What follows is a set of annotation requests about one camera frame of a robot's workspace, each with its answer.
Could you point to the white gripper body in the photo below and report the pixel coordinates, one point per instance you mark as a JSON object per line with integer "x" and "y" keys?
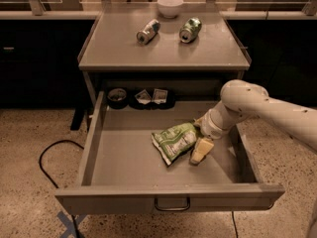
{"x": 209, "y": 127}

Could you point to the green jalapeno chip bag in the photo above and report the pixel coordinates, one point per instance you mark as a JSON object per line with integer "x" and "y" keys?
{"x": 175, "y": 141}

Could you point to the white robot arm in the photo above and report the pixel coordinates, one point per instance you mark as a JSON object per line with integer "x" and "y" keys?
{"x": 240, "y": 100}

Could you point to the open grey top drawer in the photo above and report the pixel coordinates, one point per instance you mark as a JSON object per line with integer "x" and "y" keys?
{"x": 122, "y": 172}

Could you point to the grey counter cabinet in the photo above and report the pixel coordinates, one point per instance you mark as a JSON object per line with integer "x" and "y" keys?
{"x": 193, "y": 71}

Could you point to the black tray with packets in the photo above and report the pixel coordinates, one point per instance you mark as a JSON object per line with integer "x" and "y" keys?
{"x": 152, "y": 99}

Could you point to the black round container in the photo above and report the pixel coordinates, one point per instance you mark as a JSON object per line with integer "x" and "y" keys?
{"x": 117, "y": 98}

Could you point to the green soda can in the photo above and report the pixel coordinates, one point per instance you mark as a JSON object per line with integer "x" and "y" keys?
{"x": 190, "y": 30}

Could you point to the silver soda can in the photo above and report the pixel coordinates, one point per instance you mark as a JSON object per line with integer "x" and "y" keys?
{"x": 148, "y": 32}

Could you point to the white ceramic bowl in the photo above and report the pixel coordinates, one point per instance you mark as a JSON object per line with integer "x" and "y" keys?
{"x": 169, "y": 8}

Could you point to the blue tape cross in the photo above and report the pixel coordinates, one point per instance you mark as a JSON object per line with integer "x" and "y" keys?
{"x": 71, "y": 224}

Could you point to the metal drawer handle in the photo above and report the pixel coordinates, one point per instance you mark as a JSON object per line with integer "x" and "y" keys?
{"x": 172, "y": 204}

